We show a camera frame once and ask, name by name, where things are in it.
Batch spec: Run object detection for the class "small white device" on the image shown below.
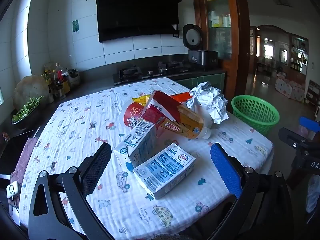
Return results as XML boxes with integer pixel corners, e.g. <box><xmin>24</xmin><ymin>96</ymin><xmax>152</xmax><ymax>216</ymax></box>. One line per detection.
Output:
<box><xmin>6</xmin><ymin>181</ymin><xmax>20</xmax><ymax>198</ymax></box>

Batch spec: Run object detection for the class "green plastic basket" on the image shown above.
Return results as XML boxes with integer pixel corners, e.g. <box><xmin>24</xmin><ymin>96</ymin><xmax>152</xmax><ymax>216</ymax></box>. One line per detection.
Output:
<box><xmin>231</xmin><ymin>95</ymin><xmax>280</xmax><ymax>136</ymax></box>

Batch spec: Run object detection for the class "round beige pumpkin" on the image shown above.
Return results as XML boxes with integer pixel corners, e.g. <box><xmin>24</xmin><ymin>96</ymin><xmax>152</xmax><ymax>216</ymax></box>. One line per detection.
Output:
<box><xmin>13</xmin><ymin>75</ymin><xmax>50</xmax><ymax>110</ymax></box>

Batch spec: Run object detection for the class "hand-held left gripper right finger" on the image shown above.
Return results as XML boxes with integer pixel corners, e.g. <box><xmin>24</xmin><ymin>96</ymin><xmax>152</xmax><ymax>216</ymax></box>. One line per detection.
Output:
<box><xmin>207</xmin><ymin>142</ymin><xmax>294</xmax><ymax>240</ymax></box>

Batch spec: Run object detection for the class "pink dotted play tent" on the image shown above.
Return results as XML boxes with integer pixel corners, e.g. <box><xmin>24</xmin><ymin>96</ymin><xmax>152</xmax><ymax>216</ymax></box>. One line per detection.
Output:
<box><xmin>275</xmin><ymin>77</ymin><xmax>305</xmax><ymax>102</ymax></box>

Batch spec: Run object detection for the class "green kitchen cabinet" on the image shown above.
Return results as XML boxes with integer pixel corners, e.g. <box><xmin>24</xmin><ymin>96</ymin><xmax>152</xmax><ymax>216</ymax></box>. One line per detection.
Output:
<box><xmin>176</xmin><ymin>73</ymin><xmax>227</xmax><ymax>93</ymax></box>

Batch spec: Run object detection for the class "bowl of green vegetables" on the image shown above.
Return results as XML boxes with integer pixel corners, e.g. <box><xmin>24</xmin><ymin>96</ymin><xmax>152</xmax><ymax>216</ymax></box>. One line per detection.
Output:
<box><xmin>11</xmin><ymin>96</ymin><xmax>44</xmax><ymax>130</ymax></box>

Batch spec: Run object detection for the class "wooden display cabinet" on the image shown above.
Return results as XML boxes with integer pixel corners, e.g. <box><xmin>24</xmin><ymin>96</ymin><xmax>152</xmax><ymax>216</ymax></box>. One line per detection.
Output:
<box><xmin>289</xmin><ymin>35</ymin><xmax>309</xmax><ymax>75</ymax></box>

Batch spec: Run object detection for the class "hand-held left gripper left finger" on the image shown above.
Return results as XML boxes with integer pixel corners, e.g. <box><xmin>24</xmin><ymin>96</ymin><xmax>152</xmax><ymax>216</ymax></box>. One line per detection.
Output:
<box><xmin>28</xmin><ymin>142</ymin><xmax>112</xmax><ymax>240</ymax></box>

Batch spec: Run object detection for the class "purple cloth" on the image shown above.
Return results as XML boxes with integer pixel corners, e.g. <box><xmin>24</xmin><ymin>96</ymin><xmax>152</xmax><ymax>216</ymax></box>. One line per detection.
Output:
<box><xmin>10</xmin><ymin>137</ymin><xmax>38</xmax><ymax>205</ymax></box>

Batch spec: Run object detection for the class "black gas stove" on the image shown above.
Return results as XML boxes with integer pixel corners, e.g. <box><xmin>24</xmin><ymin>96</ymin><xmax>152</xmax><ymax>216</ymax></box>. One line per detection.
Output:
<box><xmin>112</xmin><ymin>60</ymin><xmax>193</xmax><ymax>85</ymax></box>

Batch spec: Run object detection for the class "group of condiment bottles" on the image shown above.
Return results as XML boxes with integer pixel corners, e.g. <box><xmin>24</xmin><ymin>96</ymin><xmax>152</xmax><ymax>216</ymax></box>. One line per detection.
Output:
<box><xmin>42</xmin><ymin>63</ymin><xmax>70</xmax><ymax>100</ymax></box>

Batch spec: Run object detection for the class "red paper cup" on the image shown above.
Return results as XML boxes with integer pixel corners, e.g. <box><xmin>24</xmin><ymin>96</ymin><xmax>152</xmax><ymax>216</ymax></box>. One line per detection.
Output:
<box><xmin>121</xmin><ymin>99</ymin><xmax>150</xmax><ymax>130</ymax></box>

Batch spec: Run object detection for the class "black rice cooker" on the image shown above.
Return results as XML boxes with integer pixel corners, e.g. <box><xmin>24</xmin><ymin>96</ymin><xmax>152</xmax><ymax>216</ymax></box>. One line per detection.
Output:
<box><xmin>182</xmin><ymin>24</ymin><xmax>219</xmax><ymax>70</ymax></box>

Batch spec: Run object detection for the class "wooden glass door cabinet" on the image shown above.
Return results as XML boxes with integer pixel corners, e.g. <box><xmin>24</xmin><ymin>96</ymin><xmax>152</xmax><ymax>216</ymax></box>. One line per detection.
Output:
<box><xmin>191</xmin><ymin>0</ymin><xmax>250</xmax><ymax>68</ymax></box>

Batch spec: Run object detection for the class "patterned cloth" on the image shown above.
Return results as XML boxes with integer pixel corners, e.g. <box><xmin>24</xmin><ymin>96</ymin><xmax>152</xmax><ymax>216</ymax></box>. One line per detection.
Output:
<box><xmin>306</xmin><ymin>175</ymin><xmax>320</xmax><ymax>213</ymax></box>

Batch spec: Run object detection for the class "black range hood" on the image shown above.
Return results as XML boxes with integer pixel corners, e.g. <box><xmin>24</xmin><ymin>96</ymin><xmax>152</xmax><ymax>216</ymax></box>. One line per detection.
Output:
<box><xmin>94</xmin><ymin>0</ymin><xmax>190</xmax><ymax>43</ymax></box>

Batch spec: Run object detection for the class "red snack packet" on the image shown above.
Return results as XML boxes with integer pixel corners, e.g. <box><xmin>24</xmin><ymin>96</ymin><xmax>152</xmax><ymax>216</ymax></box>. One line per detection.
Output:
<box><xmin>170</xmin><ymin>92</ymin><xmax>194</xmax><ymax>103</ymax></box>

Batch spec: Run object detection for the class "printed white tablecloth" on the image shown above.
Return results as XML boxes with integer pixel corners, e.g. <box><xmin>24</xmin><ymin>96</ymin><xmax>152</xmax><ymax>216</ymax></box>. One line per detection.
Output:
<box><xmin>19</xmin><ymin>77</ymin><xmax>274</xmax><ymax>240</ymax></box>

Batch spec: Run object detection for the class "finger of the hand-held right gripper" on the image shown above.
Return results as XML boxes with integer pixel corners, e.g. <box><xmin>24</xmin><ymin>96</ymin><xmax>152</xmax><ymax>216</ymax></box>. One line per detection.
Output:
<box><xmin>299</xmin><ymin>116</ymin><xmax>320</xmax><ymax>140</ymax></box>
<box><xmin>278</xmin><ymin>127</ymin><xmax>304</xmax><ymax>148</ymax></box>

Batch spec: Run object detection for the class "yellow snack packet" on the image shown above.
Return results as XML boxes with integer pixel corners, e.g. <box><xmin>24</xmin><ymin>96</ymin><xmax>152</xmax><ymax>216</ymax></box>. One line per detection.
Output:
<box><xmin>132</xmin><ymin>95</ymin><xmax>153</xmax><ymax>105</ymax></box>

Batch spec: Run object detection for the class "low shelf rack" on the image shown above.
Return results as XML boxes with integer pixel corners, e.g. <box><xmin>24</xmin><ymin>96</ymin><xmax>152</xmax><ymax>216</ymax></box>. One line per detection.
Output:
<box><xmin>305</xmin><ymin>80</ymin><xmax>320</xmax><ymax>108</ymax></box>

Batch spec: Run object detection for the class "white and blue milk carton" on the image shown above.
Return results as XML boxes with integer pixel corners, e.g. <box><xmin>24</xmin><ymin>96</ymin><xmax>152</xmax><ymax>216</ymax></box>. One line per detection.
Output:
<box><xmin>132</xmin><ymin>142</ymin><xmax>197</xmax><ymax>200</ymax></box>
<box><xmin>114</xmin><ymin>120</ymin><xmax>158</xmax><ymax>168</ymax></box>

